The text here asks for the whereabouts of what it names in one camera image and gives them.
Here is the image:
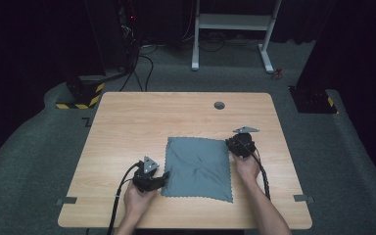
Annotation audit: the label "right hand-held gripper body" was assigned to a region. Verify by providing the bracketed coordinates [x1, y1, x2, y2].
[233, 126, 260, 160]

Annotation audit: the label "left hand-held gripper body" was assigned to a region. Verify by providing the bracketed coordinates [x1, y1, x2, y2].
[131, 156, 161, 193]

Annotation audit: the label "grey-blue cloth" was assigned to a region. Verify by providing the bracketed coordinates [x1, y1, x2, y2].
[161, 136, 234, 204]

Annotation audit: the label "person's right hand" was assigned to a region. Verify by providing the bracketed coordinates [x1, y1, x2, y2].
[231, 151, 262, 186]

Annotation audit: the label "person's left hand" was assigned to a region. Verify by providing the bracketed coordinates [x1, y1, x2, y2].
[123, 180, 160, 220]

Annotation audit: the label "small red floor object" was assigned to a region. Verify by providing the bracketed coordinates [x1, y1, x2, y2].
[271, 67, 284, 81]

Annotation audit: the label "black square stand base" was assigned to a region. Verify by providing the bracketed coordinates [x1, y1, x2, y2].
[288, 85, 338, 115]

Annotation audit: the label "black yellow striped stand base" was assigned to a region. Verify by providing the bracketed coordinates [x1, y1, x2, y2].
[55, 73, 106, 111]

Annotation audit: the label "black equipment rack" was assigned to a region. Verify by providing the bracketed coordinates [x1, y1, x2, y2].
[117, 0, 142, 71]

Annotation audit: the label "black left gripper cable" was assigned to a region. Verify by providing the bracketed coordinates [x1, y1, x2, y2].
[106, 161, 144, 235]

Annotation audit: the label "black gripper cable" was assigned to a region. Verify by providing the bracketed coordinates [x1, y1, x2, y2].
[106, 161, 144, 235]
[241, 133, 272, 201]

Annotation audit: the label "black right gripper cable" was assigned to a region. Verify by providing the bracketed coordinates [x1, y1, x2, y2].
[241, 133, 272, 201]

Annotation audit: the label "black floor cables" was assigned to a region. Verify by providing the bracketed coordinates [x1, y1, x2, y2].
[118, 45, 160, 93]

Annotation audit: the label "white metal stand frame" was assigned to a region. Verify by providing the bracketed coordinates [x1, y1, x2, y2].
[191, 0, 283, 74]

